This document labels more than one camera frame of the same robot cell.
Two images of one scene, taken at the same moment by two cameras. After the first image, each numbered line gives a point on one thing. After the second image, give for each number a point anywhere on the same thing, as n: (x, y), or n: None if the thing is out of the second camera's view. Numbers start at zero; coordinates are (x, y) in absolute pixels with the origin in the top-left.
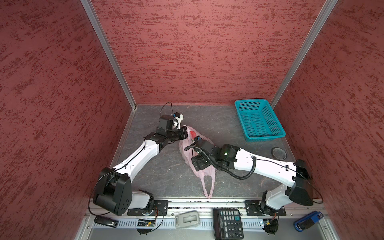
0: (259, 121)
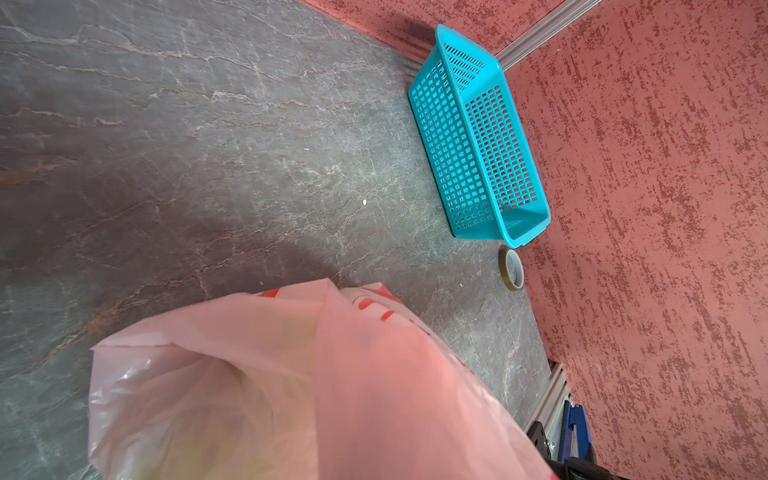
0: (476, 144)
